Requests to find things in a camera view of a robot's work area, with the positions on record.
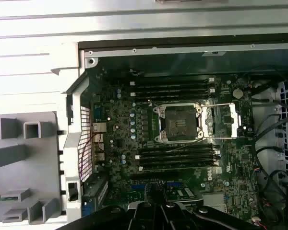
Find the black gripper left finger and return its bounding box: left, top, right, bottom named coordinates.
left=62, top=183, right=162, bottom=230

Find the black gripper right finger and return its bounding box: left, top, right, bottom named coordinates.
left=161, top=184, right=264, bottom=230

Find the metal socket cover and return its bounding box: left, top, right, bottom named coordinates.
left=196, top=102, right=242, bottom=139

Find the CPU socket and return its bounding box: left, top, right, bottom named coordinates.
left=153, top=103, right=204, bottom=144

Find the silver finned heatsink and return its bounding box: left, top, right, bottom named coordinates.
left=203, top=193, right=225, bottom=209

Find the blue expansion slot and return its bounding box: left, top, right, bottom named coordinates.
left=131, top=182, right=182, bottom=191

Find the green motherboard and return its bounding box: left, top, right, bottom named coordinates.
left=90, top=68, right=264, bottom=226

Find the grey parts rack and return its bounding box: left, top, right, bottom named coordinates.
left=0, top=111, right=64, bottom=226

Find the black open PC case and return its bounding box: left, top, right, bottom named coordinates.
left=61, top=33, right=288, bottom=230

